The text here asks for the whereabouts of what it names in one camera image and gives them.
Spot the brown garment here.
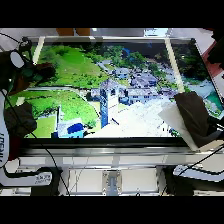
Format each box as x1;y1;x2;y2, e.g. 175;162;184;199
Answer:
173;91;216;149

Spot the white garment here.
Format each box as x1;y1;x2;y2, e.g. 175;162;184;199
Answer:
157;101;199;152

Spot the black garment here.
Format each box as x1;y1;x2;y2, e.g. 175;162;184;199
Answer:
3;101;38;139

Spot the silver frame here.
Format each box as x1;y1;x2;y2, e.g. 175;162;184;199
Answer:
0;34;224;197

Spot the black cable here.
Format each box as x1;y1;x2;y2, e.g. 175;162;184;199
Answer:
161;143;224;197
0;89;71;197

